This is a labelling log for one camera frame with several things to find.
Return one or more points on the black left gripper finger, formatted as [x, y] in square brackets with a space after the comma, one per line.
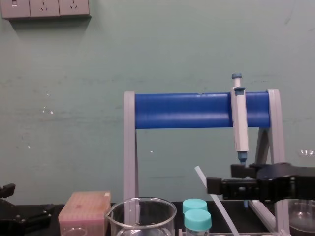
[8, 190]
[37, 216]

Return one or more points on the grey wall socket panel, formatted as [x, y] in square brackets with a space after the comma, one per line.
[44, 8]

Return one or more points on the white pipette with blue ends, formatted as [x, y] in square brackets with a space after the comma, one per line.
[240, 123]

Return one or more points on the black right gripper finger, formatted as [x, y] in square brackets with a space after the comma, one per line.
[239, 170]
[229, 188]

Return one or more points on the tube with teal cap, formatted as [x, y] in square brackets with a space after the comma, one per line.
[198, 220]
[194, 204]

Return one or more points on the clear glass flask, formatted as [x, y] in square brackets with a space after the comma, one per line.
[302, 216]

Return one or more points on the pink pipette tip box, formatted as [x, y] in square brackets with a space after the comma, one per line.
[83, 211]

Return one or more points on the clear plastic tube rack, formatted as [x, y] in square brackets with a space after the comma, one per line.
[248, 233]

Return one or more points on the clear glass beaker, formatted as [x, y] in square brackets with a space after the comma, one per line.
[147, 221]

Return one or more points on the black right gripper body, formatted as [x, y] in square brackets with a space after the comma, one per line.
[283, 182]

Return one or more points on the grey pipette stand blue bar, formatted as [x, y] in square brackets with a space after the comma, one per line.
[184, 110]

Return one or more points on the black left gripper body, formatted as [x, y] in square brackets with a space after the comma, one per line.
[9, 225]

